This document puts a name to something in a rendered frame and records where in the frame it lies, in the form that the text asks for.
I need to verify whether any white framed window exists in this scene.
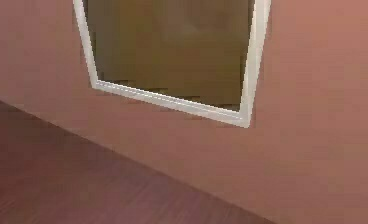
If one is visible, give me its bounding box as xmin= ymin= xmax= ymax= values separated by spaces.
xmin=72 ymin=0 xmax=272 ymax=129

